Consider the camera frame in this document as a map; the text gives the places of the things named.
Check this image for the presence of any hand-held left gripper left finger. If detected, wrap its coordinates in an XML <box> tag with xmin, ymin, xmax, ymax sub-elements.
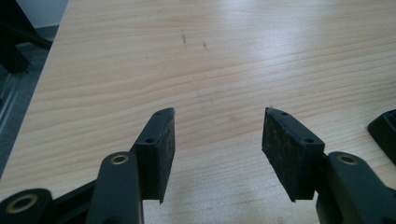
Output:
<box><xmin>130</xmin><ymin>107</ymin><xmax>177</xmax><ymax>204</ymax></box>

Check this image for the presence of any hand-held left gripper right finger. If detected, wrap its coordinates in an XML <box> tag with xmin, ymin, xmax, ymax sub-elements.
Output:
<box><xmin>262</xmin><ymin>106</ymin><xmax>326</xmax><ymax>203</ymax></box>

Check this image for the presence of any black metal stand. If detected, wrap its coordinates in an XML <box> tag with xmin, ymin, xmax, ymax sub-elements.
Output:
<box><xmin>0</xmin><ymin>0</ymin><xmax>53</xmax><ymax>75</ymax></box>

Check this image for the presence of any grey metal rail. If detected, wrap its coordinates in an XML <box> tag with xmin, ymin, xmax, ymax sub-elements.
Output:
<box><xmin>0</xmin><ymin>73</ymin><xmax>26</xmax><ymax>133</ymax></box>

